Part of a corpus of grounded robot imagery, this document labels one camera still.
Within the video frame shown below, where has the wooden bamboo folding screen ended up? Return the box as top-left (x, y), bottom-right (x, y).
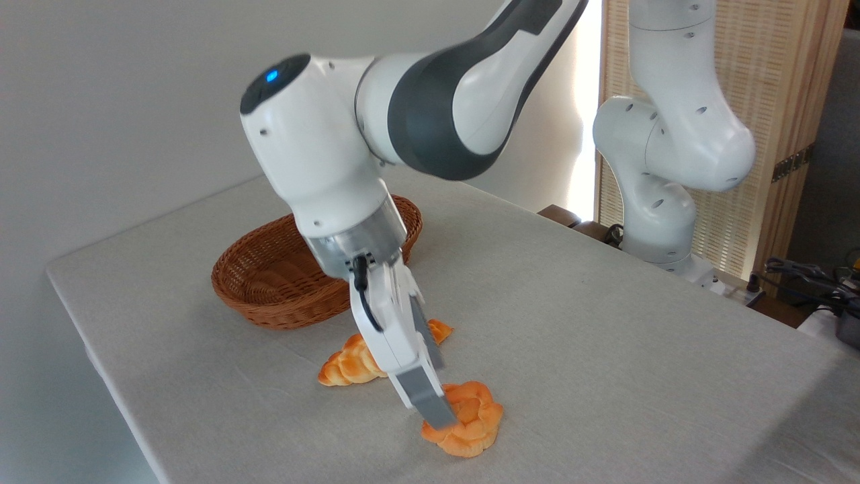
top-left (595, 0), bottom-right (851, 291)

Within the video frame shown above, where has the brown wicker basket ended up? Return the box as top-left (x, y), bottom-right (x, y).
top-left (211, 195), bottom-right (423, 331)

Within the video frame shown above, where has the black cable bundle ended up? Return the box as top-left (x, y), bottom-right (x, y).
top-left (746, 257), bottom-right (860, 318)

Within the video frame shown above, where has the long braided bread loaf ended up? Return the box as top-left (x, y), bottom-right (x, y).
top-left (318, 319), bottom-right (454, 388)

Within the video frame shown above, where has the grey tablecloth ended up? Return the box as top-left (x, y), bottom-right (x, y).
top-left (46, 165), bottom-right (860, 484)

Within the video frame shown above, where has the round orange bread bun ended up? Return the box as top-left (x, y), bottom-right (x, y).
top-left (421, 380), bottom-right (505, 459)

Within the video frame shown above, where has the brown wooden furniture piece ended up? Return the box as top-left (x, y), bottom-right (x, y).
top-left (537, 204), bottom-right (622, 251)

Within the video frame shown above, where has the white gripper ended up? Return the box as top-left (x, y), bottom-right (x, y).
top-left (349, 254), bottom-right (460, 432)

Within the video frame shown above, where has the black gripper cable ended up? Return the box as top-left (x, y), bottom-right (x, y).
top-left (352, 254), bottom-right (385, 334)

